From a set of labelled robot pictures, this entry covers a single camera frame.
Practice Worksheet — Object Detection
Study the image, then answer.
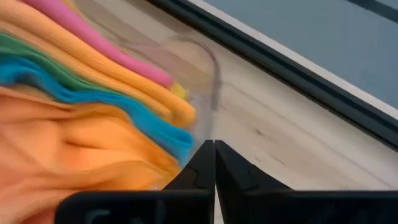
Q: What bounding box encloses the clear plastic bin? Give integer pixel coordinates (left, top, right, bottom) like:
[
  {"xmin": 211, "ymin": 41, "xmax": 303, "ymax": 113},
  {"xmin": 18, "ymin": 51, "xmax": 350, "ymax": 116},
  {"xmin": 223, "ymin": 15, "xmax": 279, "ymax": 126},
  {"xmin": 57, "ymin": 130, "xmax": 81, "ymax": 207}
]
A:
[{"xmin": 73, "ymin": 0, "xmax": 224, "ymax": 147}]

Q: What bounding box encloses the orange microfiber towel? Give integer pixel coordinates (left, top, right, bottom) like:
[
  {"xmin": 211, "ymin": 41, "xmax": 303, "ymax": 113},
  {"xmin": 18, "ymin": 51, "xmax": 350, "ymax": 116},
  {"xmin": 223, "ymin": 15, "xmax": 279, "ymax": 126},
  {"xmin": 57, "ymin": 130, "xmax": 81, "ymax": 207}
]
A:
[
  {"xmin": 0, "ymin": 86, "xmax": 183, "ymax": 224},
  {"xmin": 0, "ymin": 20, "xmax": 175, "ymax": 123},
  {"xmin": 0, "ymin": 0, "xmax": 197, "ymax": 128}
]

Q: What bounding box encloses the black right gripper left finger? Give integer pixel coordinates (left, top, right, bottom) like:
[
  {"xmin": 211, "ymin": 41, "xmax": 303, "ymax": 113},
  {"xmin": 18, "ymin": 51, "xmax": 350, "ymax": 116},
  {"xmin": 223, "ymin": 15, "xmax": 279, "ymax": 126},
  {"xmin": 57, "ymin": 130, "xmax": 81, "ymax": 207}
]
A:
[{"xmin": 162, "ymin": 139, "xmax": 216, "ymax": 224}]

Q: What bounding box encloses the yellow microfiber towel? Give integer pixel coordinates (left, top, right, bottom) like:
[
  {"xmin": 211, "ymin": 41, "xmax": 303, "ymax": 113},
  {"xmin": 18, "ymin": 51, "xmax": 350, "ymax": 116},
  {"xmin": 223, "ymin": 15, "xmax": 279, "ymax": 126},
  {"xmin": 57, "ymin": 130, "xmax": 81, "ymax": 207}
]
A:
[{"xmin": 169, "ymin": 82, "xmax": 190, "ymax": 101}]

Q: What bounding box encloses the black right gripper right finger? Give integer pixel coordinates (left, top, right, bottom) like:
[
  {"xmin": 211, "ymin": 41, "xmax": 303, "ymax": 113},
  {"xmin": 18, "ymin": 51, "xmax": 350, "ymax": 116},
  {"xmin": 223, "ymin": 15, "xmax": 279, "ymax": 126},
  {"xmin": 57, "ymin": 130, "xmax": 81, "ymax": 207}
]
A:
[{"xmin": 214, "ymin": 139, "xmax": 294, "ymax": 224}]

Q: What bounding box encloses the pink microfiber towel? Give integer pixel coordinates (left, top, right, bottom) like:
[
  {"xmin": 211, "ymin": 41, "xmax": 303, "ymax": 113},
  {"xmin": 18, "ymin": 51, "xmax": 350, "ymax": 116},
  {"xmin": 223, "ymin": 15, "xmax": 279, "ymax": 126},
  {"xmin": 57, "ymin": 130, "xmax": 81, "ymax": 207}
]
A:
[{"xmin": 21, "ymin": 0, "xmax": 174, "ymax": 88}]

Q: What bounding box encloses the black metal table frame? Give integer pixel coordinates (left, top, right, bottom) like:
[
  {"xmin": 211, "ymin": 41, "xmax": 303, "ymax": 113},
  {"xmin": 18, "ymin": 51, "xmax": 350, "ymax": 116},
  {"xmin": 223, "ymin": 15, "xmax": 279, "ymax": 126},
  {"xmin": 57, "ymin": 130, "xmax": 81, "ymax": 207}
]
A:
[{"xmin": 144, "ymin": 0, "xmax": 398, "ymax": 152}]

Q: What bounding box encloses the green microfiber towel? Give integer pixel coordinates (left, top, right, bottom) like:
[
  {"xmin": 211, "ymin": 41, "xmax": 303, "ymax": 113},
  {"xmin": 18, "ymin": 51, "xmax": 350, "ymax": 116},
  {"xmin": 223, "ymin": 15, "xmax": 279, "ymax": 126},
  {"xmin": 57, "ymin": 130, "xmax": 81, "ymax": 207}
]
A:
[{"xmin": 0, "ymin": 32, "xmax": 127, "ymax": 95}]

